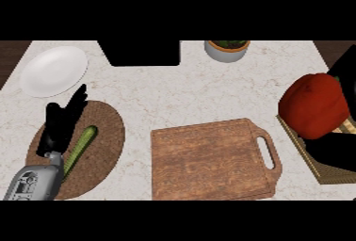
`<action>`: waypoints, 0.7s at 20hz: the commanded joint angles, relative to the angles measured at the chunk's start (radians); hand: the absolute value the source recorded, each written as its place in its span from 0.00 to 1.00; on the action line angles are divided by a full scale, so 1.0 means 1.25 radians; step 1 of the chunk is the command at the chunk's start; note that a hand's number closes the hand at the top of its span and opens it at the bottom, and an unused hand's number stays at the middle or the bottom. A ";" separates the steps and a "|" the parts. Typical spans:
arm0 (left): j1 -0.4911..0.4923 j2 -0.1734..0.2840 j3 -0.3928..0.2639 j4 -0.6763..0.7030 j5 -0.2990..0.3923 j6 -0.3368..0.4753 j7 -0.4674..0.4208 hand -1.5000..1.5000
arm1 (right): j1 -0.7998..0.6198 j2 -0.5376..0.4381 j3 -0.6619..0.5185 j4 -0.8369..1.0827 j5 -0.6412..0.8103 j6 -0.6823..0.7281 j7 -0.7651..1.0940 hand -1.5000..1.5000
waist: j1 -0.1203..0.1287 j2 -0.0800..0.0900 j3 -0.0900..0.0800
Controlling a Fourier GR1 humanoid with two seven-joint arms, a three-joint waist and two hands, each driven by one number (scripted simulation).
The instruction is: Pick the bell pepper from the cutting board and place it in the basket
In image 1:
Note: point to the grey potted plant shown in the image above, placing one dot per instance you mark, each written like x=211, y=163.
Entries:
x=227, y=51

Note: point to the brown wooden cutting board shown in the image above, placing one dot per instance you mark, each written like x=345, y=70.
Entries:
x=209, y=160

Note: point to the checkered basket liner cloth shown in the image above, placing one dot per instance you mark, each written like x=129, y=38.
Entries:
x=346, y=128

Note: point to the round cork placemat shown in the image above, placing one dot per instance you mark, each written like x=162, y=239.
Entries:
x=104, y=138

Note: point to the green cucumber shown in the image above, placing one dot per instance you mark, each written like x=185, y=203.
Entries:
x=82, y=147

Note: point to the black appliance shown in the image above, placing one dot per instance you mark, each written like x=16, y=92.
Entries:
x=140, y=52

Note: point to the wicker basket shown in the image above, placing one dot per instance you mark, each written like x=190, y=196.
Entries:
x=332, y=175

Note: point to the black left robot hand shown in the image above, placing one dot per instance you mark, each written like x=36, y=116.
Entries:
x=58, y=125

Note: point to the white plate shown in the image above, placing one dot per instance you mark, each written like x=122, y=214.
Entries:
x=54, y=71

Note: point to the red bell pepper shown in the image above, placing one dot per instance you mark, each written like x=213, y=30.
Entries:
x=314, y=105

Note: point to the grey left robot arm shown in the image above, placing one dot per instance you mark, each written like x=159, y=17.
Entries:
x=35, y=183

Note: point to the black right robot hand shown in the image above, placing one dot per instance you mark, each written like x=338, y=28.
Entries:
x=341, y=155

